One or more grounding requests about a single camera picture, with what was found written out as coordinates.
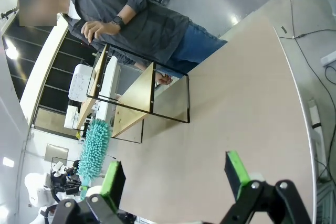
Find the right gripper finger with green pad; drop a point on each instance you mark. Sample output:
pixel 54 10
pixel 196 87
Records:
pixel 236 171

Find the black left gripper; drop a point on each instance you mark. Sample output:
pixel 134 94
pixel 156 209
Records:
pixel 65 182

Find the teal chenille duster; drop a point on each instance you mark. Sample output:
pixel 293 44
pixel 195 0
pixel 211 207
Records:
pixel 94 148

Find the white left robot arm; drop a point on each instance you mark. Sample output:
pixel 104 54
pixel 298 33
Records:
pixel 35 190

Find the person's left forearm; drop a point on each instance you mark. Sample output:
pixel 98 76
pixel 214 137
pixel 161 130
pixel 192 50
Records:
pixel 128 14

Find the person's right hand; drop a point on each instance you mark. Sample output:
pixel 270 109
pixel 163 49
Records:
pixel 165 79

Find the person's left hand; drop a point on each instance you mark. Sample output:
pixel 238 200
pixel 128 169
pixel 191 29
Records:
pixel 98 27

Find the white flat panel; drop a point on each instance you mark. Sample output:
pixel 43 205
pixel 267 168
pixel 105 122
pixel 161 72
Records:
pixel 109 87

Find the white box with dots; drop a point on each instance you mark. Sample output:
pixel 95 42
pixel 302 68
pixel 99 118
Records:
pixel 78 82

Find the person's blue jeans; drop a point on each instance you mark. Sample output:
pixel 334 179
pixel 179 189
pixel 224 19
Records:
pixel 194 43

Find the white power strip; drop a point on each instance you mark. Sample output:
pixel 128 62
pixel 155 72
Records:
pixel 328 60

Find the black tape strip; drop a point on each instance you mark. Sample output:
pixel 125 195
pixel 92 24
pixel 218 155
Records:
pixel 284 30

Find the person's grey shirt torso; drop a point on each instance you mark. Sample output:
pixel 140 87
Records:
pixel 147 24

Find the black smartwatch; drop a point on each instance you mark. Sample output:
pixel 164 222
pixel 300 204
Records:
pixel 118 21

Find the grey wall plate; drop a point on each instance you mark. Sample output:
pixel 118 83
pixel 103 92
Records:
pixel 56 153

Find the white table bracket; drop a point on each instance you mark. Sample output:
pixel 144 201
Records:
pixel 316 129

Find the black frame wooden shelf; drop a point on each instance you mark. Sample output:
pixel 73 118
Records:
pixel 139 90

